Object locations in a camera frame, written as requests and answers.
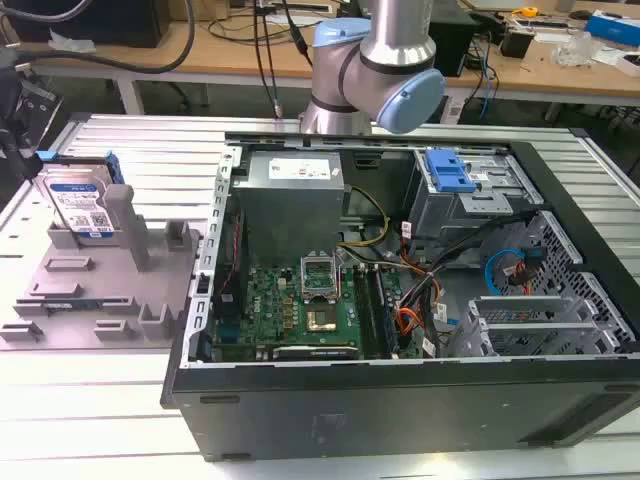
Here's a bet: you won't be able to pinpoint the green motherboard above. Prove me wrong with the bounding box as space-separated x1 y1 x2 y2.
213 259 402 362

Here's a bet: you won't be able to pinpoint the metal socket cover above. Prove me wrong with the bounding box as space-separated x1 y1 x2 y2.
298 254 341 306

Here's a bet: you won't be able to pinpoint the blue data wire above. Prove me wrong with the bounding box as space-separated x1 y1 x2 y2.
481 246 545 297

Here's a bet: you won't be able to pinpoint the grey plastic parts rack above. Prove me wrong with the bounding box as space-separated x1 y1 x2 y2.
0 183 202 352

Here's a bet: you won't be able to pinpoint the hard disk in blue carrier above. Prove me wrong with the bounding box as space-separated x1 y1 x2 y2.
30 151 124 242

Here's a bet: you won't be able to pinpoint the black RAM slot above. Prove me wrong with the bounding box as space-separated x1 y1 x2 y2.
370 265 400 359
352 264 380 359

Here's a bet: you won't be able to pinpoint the grey power supply unit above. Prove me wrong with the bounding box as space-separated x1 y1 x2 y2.
231 149 347 252

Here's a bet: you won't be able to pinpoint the black open PC case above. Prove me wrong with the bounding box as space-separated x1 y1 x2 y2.
159 130 640 464

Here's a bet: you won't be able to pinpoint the silver disk bay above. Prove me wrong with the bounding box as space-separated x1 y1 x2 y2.
458 294 610 359

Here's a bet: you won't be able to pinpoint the blue cardboard box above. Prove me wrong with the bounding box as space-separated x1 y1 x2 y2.
585 11 640 43

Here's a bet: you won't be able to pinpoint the thin black hanging cable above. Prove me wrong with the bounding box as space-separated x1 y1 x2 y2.
252 0 284 120

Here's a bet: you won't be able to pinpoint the CPU socket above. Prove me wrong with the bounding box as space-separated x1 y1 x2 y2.
305 308 342 335

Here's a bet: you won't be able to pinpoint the wooden desk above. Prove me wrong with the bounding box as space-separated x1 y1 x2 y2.
19 9 640 121

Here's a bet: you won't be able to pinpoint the clear plastic bag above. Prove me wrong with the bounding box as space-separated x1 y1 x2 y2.
551 32 607 67

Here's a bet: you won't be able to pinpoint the yellow and black power wires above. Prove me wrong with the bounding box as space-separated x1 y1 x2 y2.
336 185 392 248

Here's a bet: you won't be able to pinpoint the blue plastic drive latch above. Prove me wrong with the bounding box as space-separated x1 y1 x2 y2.
426 148 477 195

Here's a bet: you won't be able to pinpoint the black expansion slot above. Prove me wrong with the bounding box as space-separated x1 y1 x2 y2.
271 344 360 362

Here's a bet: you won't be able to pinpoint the orange and red wire bundle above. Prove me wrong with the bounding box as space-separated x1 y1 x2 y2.
393 277 447 342

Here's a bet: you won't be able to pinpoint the small black box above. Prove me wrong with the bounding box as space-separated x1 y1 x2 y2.
499 24 535 58

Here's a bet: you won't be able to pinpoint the silver metal drive cage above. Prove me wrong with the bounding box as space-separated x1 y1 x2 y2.
405 148 545 242

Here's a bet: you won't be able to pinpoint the black monitor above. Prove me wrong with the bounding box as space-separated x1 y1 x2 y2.
48 0 168 50

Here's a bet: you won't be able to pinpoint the thick black cable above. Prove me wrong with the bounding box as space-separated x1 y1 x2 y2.
0 0 197 76

